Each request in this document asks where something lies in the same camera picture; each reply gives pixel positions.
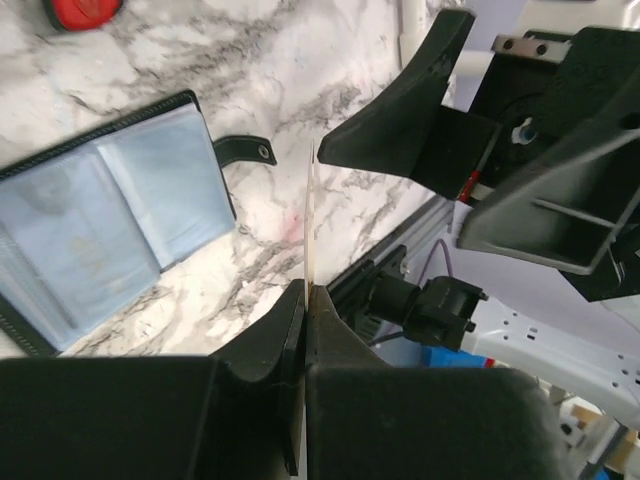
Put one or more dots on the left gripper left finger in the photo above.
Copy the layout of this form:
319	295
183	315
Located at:
233	414

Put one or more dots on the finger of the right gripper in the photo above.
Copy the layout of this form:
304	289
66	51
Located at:
406	130

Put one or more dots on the aluminium extrusion rail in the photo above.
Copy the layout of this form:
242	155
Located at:
399	251

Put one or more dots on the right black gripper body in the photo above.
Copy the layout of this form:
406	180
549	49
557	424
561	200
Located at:
560	186

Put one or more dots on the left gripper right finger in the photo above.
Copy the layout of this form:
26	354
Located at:
366	419

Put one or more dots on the black leather card holder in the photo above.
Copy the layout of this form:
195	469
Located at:
89	224

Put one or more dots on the white credit card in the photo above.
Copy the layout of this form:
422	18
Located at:
309	238

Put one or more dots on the red black utility knife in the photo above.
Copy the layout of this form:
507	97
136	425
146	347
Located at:
80	15

